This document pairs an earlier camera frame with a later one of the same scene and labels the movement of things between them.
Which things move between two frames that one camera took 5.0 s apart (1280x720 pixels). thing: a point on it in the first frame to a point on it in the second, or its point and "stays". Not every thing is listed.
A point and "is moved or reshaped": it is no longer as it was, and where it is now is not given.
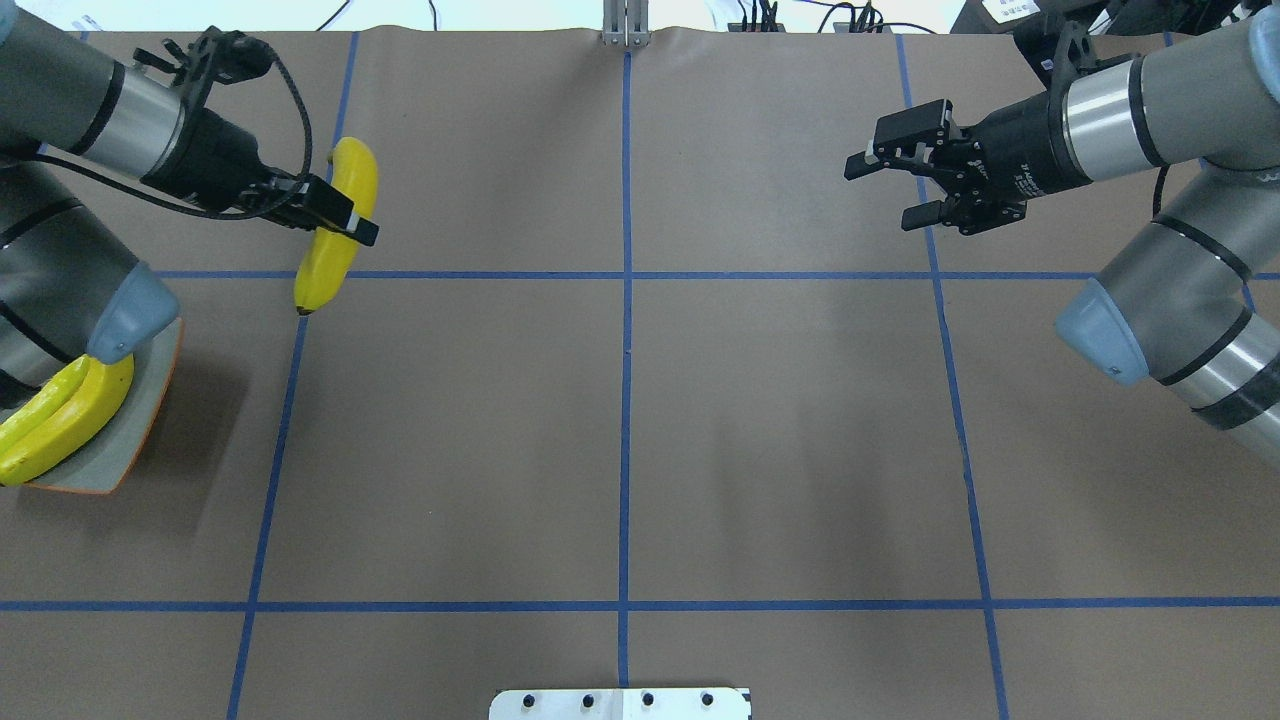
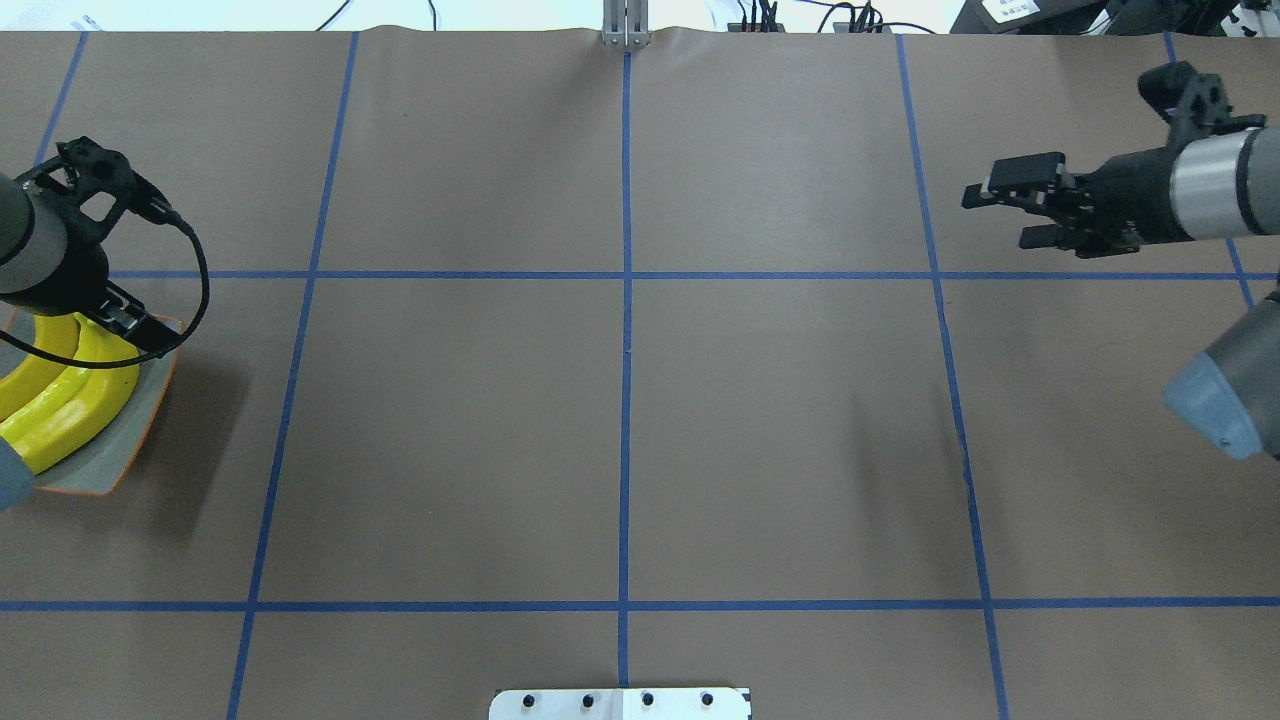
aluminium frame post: x=626 y=23 stays
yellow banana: x=330 y=256 is moved or reshaped
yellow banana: x=43 y=404 is moved or reshaped
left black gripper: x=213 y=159 to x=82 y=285
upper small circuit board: x=738 y=27 stays
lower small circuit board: x=844 y=27 stays
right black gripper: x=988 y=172 to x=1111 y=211
